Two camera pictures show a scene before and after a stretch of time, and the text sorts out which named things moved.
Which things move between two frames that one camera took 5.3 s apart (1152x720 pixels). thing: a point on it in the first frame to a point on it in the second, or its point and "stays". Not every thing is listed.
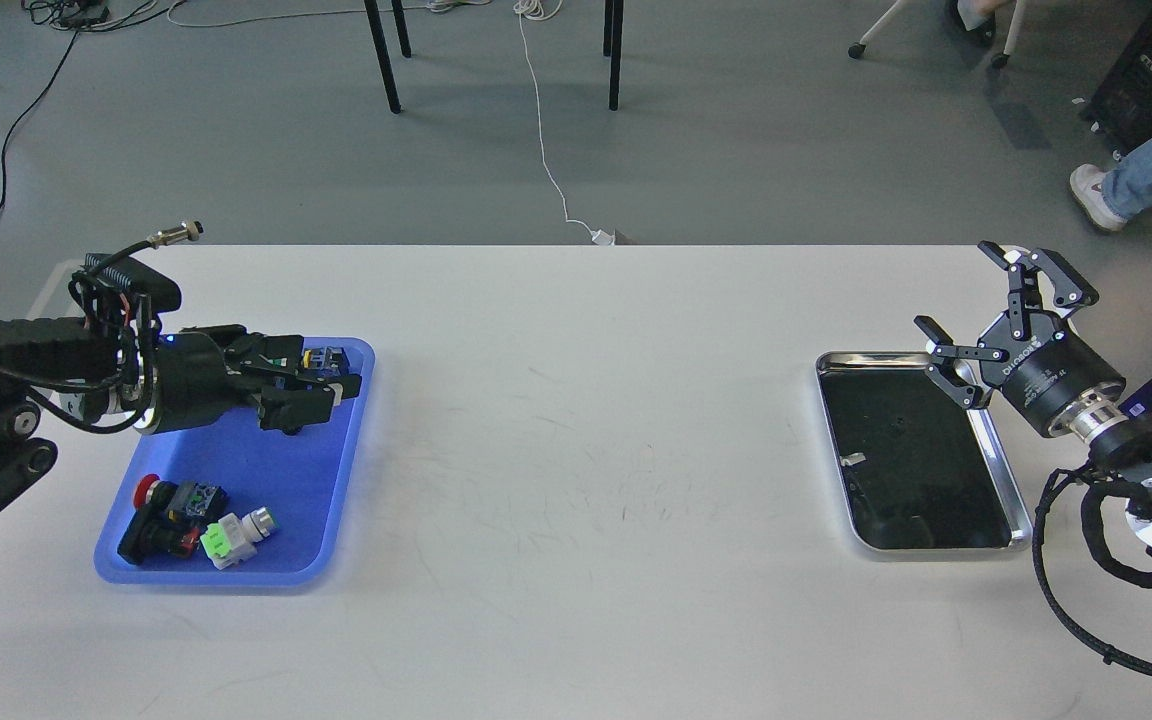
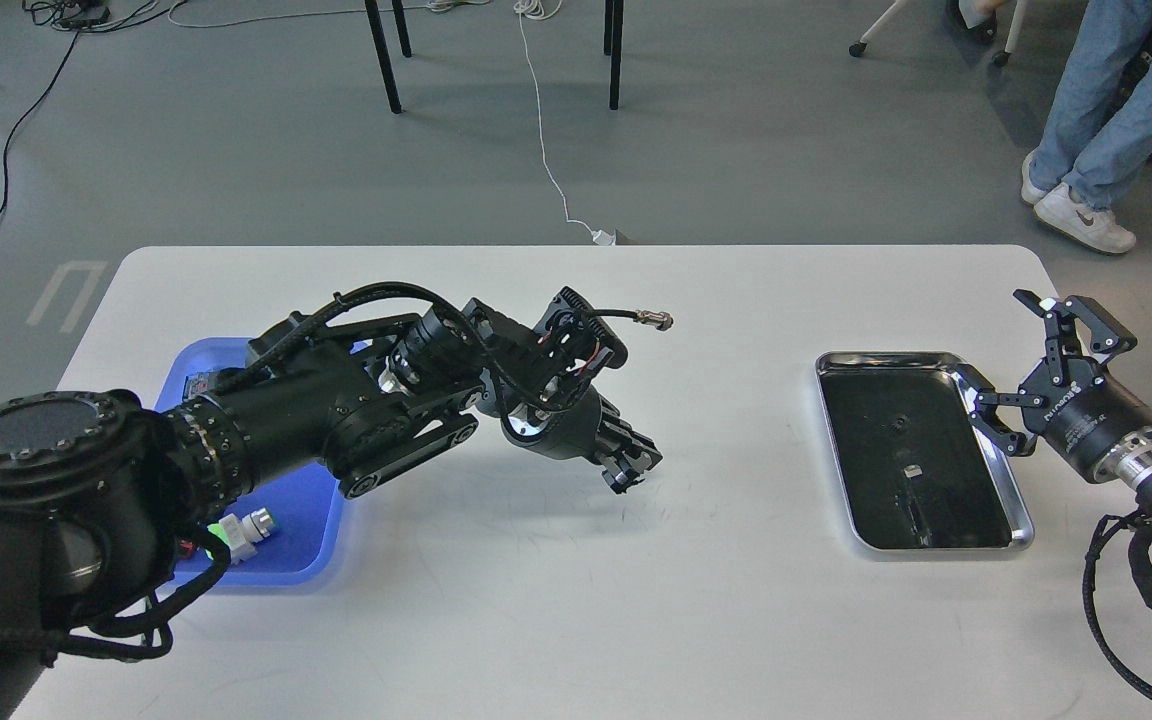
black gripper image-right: x=1039 y=362 to x=1078 y=409
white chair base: x=857 y=50 stays
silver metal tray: x=919 y=470 stays
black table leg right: x=615 y=58 stays
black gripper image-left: x=197 y=388 to x=574 y=428
